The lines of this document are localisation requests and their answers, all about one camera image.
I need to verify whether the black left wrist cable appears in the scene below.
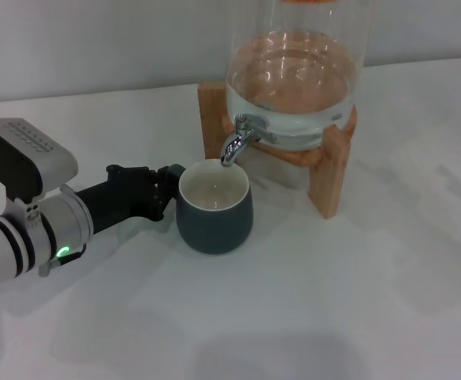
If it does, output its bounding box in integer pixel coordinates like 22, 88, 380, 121
49, 242, 88, 267

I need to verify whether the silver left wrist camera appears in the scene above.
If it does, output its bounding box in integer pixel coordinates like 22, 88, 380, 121
0, 117, 79, 200

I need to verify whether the wooden dispenser stand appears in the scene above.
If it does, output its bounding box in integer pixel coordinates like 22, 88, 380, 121
197, 81, 359, 220

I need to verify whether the chrome dispenser faucet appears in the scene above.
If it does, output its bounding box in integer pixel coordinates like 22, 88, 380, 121
219, 113, 278, 168

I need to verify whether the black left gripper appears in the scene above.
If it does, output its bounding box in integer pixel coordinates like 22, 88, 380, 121
74, 162, 177, 239

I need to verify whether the glass water dispenser jar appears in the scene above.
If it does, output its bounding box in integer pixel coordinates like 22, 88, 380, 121
224, 0, 374, 153

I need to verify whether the dark grey ceramic cup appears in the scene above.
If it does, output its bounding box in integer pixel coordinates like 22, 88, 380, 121
166, 159, 253, 256

